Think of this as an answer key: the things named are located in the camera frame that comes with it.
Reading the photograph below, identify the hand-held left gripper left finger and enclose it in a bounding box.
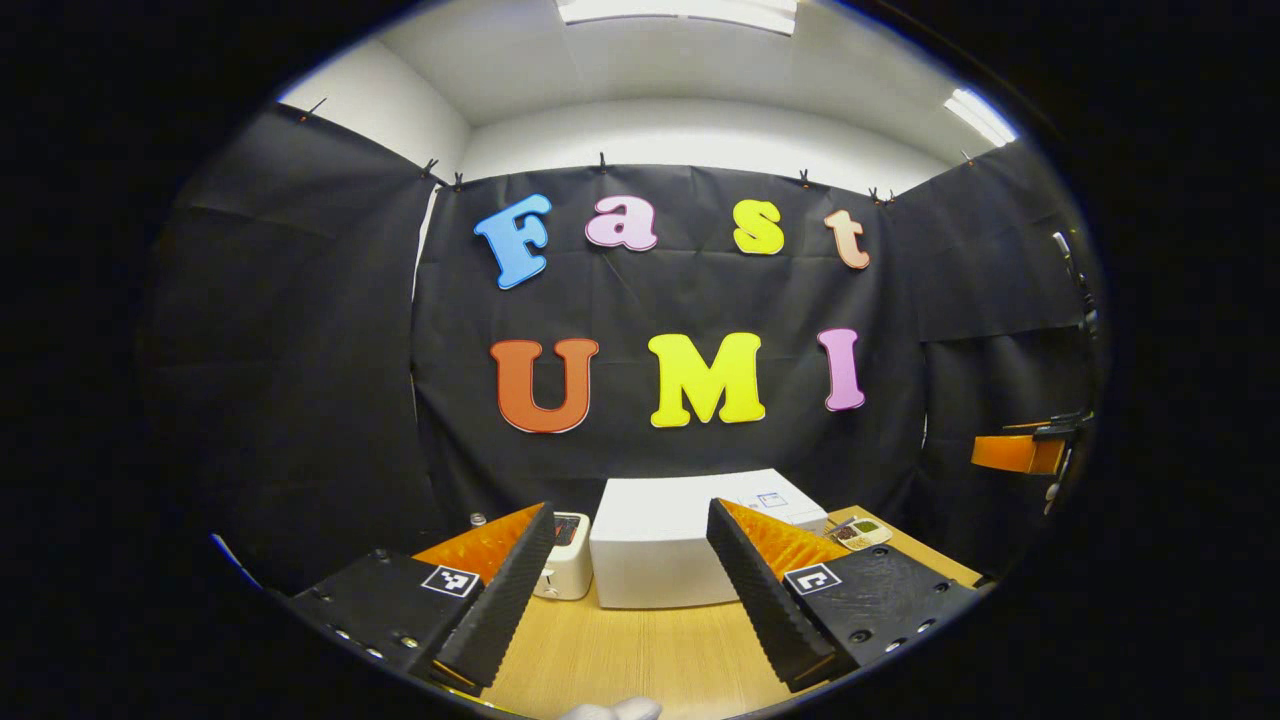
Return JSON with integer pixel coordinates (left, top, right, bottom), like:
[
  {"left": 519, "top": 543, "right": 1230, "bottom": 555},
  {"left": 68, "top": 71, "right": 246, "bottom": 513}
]
[{"left": 289, "top": 501, "right": 558, "bottom": 695}]

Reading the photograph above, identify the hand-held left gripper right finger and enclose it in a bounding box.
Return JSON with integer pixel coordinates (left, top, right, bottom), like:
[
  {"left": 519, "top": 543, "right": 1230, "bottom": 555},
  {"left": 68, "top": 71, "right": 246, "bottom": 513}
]
[{"left": 705, "top": 497, "right": 982, "bottom": 694}]

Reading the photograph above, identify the white microwave oven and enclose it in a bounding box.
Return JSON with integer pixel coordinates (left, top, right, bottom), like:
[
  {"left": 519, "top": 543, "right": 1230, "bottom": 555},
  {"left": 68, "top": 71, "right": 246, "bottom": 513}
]
[{"left": 588, "top": 467, "right": 830, "bottom": 611}]

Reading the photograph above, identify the white toaster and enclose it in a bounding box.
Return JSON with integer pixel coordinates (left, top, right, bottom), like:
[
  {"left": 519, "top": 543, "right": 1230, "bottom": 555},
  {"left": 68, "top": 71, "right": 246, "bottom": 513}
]
[{"left": 532, "top": 511, "right": 594, "bottom": 602}]

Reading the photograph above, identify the white divided seasoning dish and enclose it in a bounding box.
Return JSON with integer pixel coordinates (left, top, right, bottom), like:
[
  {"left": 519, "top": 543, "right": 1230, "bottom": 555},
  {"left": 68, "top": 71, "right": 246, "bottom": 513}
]
[{"left": 825, "top": 515, "right": 895, "bottom": 554}]

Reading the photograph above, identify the white soft object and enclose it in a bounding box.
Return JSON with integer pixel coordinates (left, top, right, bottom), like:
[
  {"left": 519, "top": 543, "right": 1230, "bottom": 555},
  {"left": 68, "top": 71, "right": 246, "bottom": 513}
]
[{"left": 559, "top": 696, "right": 664, "bottom": 720}]

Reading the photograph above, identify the silver metal pole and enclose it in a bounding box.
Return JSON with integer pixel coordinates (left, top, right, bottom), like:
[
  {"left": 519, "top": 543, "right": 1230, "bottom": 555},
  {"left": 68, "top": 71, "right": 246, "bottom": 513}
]
[{"left": 1051, "top": 229, "right": 1102, "bottom": 337}]

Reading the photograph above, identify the black backdrop cloth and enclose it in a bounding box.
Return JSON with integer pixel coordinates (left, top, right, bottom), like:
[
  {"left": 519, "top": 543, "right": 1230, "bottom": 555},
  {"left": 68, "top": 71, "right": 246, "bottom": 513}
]
[{"left": 140, "top": 103, "right": 1106, "bottom": 593}]

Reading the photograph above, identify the small ceiling light panel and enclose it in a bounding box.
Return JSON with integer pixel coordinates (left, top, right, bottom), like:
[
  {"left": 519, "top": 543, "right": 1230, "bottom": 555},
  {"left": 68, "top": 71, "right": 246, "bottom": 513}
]
[{"left": 943, "top": 88, "right": 1020, "bottom": 149}]

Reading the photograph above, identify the row of black cloth clips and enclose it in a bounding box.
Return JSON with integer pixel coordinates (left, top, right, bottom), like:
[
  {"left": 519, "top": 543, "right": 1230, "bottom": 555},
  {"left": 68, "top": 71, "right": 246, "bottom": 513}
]
[{"left": 300, "top": 98, "right": 976, "bottom": 207}]

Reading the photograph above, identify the long ceiling light panel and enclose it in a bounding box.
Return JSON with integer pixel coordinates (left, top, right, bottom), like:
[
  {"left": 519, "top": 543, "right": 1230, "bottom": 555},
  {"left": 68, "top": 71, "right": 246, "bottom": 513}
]
[{"left": 555, "top": 0, "right": 800, "bottom": 37}]

